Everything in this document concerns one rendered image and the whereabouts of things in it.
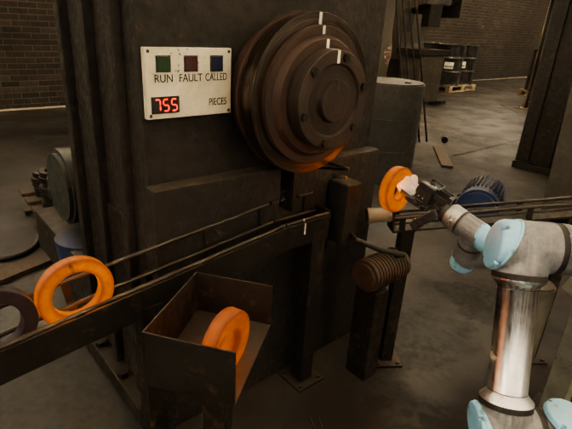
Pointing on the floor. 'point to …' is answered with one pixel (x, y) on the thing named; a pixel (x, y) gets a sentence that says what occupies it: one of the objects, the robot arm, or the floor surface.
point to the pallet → (38, 195)
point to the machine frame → (197, 168)
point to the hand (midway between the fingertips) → (397, 184)
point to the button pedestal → (561, 387)
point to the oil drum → (395, 122)
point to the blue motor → (483, 193)
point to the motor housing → (371, 309)
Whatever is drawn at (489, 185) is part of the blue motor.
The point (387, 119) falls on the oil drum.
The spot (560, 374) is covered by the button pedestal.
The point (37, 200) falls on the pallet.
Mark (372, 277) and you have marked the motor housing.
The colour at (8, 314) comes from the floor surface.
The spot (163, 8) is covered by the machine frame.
